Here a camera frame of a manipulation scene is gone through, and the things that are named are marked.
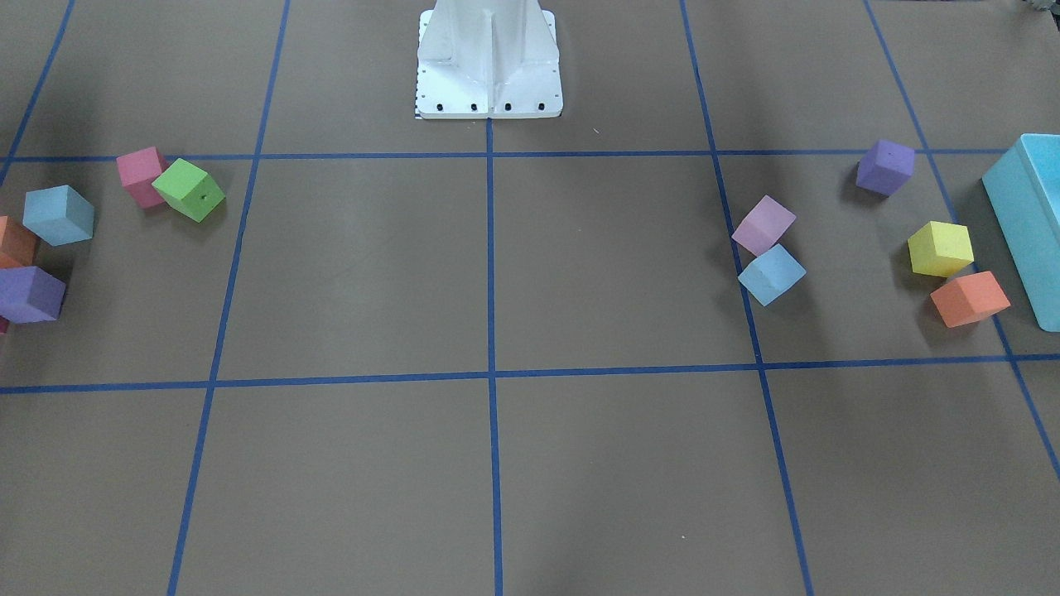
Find light blue foam block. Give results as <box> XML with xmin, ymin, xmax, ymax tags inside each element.
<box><xmin>22</xmin><ymin>185</ymin><xmax>95</xmax><ymax>248</ymax></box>
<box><xmin>737</xmin><ymin>243</ymin><xmax>807</xmax><ymax>306</ymax></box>

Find lilac foam block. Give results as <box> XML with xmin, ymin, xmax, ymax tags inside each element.
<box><xmin>731</xmin><ymin>194</ymin><xmax>797</xmax><ymax>257</ymax></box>

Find green foam block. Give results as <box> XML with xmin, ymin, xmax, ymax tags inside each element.
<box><xmin>152</xmin><ymin>158</ymin><xmax>226</xmax><ymax>223</ymax></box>

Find purple foam block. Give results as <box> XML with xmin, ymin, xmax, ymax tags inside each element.
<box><xmin>1</xmin><ymin>267</ymin><xmax>67</xmax><ymax>325</ymax></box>
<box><xmin>855</xmin><ymin>138</ymin><xmax>916</xmax><ymax>196</ymax></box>

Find yellow foam block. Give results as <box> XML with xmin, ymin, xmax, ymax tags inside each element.
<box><xmin>906</xmin><ymin>220</ymin><xmax>976</xmax><ymax>278</ymax></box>

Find pink foam block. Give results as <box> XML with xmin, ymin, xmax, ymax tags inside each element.
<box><xmin>116</xmin><ymin>147</ymin><xmax>170</xmax><ymax>209</ymax></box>

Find orange foam block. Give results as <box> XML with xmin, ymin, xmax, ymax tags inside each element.
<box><xmin>930</xmin><ymin>271</ymin><xmax>1011</xmax><ymax>329</ymax></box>
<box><xmin>0</xmin><ymin>215</ymin><xmax>41</xmax><ymax>269</ymax></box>

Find cyan plastic bin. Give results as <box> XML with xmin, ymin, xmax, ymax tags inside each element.
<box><xmin>981</xmin><ymin>133</ymin><xmax>1059</xmax><ymax>333</ymax></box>

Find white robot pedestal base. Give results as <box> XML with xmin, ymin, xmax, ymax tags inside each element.
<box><xmin>414</xmin><ymin>1</ymin><xmax>564</xmax><ymax>120</ymax></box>

